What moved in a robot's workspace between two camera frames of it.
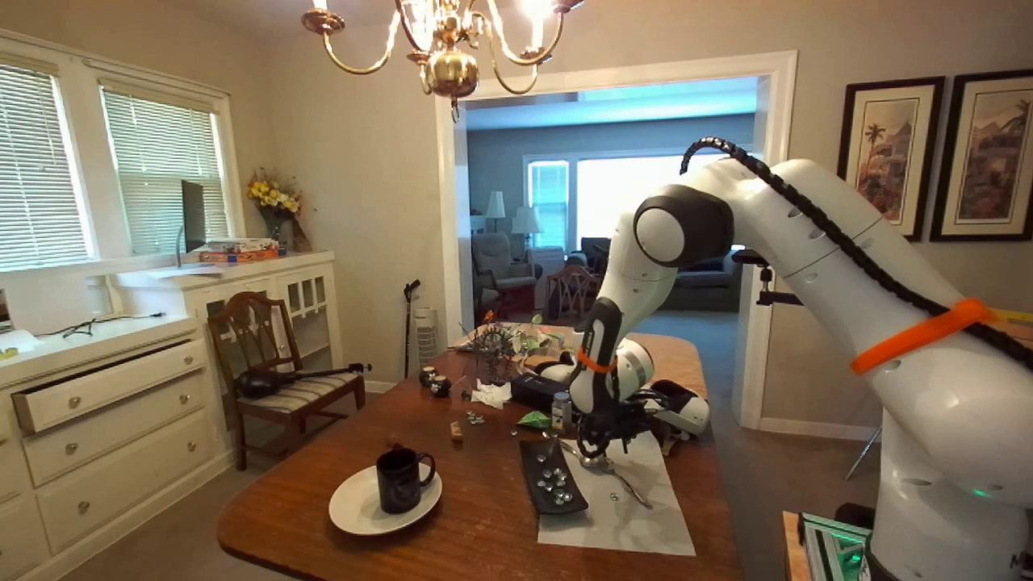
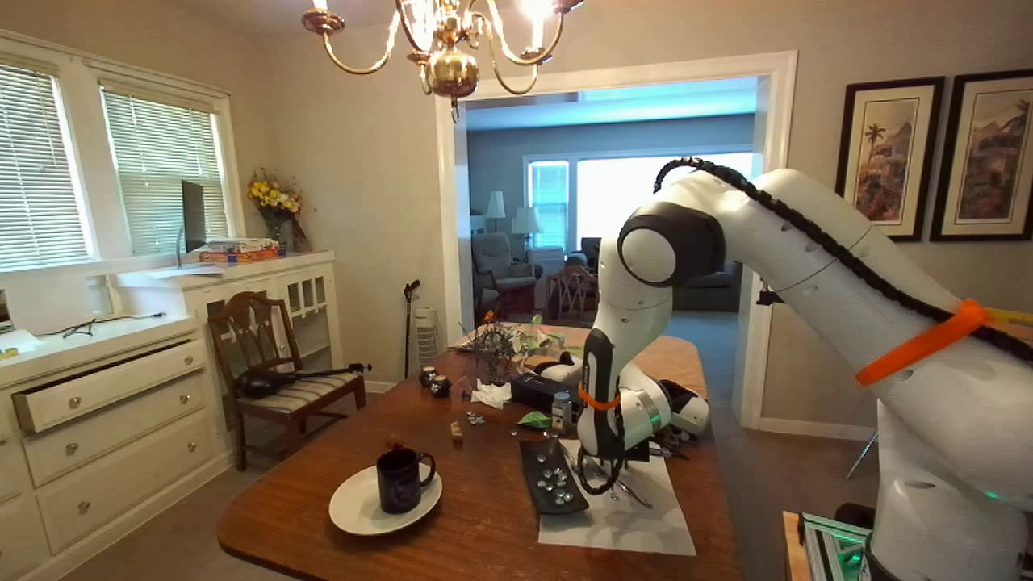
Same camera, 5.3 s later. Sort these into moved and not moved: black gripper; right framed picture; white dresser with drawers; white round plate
Moved: black gripper
Not moved: white round plate; right framed picture; white dresser with drawers
